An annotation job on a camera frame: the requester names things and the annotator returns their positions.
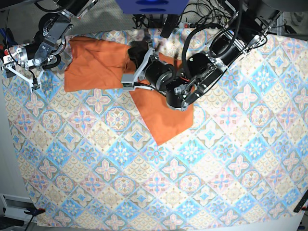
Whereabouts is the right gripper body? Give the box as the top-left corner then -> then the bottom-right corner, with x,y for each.
16,44 -> 39,70

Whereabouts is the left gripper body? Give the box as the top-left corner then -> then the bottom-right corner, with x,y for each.
144,61 -> 176,90

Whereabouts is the orange T-shirt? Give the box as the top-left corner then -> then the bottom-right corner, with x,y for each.
64,36 -> 193,145

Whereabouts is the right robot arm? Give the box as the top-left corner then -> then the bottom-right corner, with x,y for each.
16,0 -> 98,70

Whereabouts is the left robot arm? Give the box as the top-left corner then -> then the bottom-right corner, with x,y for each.
121,0 -> 282,111

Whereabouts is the blue clamp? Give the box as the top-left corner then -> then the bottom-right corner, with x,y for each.
0,27 -> 18,47

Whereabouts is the white power strip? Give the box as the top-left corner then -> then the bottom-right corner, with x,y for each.
178,22 -> 223,29

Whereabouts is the patterned blue tablecloth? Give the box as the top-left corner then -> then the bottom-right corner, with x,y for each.
0,35 -> 308,231

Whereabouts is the black orange clamp bottom left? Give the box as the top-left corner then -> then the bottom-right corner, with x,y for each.
24,208 -> 46,231

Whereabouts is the black clamp bottom right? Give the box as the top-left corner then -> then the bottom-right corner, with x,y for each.
293,194 -> 308,213

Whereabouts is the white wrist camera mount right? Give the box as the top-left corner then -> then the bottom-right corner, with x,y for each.
1,49 -> 44,93

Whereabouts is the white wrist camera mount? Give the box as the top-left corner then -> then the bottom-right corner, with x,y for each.
121,48 -> 158,91
1,49 -> 44,93

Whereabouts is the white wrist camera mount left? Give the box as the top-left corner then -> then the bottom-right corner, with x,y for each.
121,48 -> 158,91

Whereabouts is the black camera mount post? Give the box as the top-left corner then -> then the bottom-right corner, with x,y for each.
160,14 -> 180,39

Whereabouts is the black cable bundle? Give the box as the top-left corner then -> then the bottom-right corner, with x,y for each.
131,0 -> 241,31

